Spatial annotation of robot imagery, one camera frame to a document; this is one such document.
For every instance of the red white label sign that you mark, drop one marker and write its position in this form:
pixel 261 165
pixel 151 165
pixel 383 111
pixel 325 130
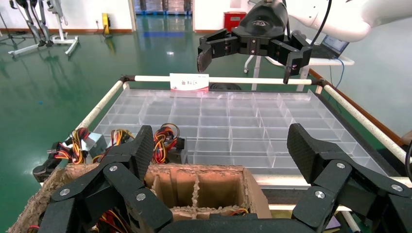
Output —
pixel 189 82

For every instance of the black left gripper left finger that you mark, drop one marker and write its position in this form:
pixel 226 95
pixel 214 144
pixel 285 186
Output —
pixel 125 180

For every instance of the clear acrylic divider tray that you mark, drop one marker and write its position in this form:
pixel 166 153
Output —
pixel 244 128

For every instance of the black tripod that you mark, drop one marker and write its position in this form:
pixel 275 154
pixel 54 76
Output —
pixel 8 32

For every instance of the white pipe rack frame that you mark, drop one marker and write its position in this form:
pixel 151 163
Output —
pixel 257 80

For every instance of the dark laptop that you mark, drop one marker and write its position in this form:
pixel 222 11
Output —
pixel 334 45

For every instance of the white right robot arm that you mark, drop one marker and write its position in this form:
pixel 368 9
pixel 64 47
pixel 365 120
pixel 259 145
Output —
pixel 347 16

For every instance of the black legged robot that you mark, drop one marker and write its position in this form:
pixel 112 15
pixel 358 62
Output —
pixel 30 19

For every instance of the brown cardboard divider box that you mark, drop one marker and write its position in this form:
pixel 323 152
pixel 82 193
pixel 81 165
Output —
pixel 222 186

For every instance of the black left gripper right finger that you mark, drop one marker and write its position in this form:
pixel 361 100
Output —
pixel 334 180

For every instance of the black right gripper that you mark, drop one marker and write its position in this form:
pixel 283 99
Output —
pixel 262 29

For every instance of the yellow floor sign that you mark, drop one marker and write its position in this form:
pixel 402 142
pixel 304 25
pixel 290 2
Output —
pixel 105 23

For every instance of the red cabinet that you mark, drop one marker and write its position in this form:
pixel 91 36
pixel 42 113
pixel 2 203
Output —
pixel 235 20

